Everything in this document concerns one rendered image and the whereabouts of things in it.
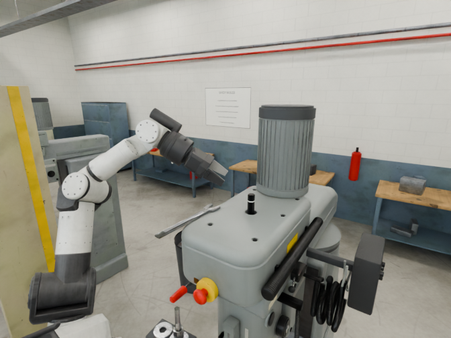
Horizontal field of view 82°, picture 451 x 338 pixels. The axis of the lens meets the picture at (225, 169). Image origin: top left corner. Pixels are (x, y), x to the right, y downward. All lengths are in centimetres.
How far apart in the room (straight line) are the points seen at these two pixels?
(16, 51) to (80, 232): 927
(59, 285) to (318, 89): 472
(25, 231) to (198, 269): 175
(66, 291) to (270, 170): 70
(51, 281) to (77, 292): 7
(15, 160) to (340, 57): 451
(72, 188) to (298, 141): 70
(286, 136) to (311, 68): 424
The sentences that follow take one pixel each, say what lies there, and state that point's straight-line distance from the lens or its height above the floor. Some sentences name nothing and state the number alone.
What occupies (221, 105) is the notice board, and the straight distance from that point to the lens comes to 594.
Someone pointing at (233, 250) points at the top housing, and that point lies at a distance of 65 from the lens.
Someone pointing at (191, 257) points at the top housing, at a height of 183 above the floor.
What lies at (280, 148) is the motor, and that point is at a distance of 91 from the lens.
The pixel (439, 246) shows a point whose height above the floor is 23.
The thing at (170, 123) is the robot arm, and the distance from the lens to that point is 80.
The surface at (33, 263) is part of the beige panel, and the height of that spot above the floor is 105.
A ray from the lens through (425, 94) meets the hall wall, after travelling 487.
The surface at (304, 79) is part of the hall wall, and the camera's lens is 512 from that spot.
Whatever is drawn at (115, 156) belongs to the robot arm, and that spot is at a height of 207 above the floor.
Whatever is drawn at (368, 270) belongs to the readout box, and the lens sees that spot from 103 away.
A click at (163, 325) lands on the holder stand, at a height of 114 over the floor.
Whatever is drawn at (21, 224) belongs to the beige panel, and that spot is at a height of 138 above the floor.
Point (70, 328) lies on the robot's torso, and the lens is 86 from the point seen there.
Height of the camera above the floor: 225
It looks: 16 degrees down
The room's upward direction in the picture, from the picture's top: straight up
